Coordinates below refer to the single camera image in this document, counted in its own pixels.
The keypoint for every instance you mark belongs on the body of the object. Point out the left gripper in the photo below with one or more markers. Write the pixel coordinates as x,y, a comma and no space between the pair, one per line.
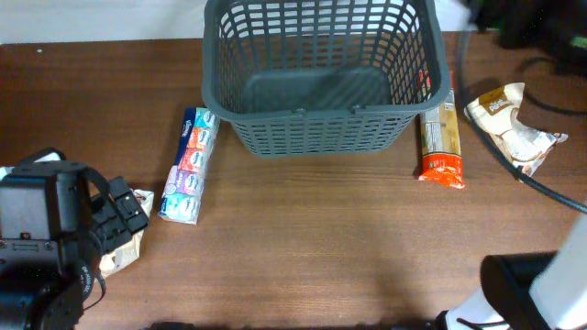
117,225

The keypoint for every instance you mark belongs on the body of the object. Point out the brown white snack bag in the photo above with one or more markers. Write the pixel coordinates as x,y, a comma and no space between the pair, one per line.
128,253

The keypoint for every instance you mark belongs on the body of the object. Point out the grey plastic shopping basket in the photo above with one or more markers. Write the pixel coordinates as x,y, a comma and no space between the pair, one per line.
322,77

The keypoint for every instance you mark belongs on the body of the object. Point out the orange pasta package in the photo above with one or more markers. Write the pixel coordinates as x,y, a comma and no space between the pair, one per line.
440,144

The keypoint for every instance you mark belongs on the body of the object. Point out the white brown panko bag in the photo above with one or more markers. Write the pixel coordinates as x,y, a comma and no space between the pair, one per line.
496,114

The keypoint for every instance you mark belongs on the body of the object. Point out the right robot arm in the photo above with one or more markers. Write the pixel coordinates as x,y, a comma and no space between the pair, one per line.
544,290

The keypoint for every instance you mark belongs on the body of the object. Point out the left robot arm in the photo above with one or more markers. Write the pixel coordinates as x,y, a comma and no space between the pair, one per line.
58,219

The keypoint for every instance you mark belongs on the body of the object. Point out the Kleenex tissue multipack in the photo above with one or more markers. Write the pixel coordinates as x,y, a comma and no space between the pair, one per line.
183,191

